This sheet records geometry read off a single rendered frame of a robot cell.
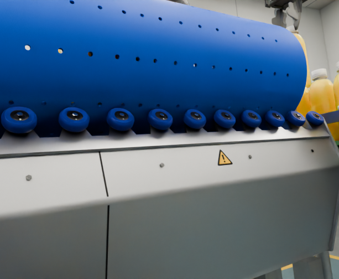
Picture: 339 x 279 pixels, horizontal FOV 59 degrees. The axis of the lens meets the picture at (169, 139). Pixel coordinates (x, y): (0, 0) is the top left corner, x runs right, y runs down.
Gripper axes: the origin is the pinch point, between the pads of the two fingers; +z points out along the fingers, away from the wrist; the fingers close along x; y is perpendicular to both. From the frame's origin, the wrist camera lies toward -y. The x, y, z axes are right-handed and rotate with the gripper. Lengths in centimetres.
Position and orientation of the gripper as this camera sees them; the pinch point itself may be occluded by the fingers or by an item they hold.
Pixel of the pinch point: (291, 29)
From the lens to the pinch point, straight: 116.1
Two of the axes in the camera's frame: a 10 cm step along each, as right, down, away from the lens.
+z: 1.0, 9.9, -1.0
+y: -8.6, 0.4, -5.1
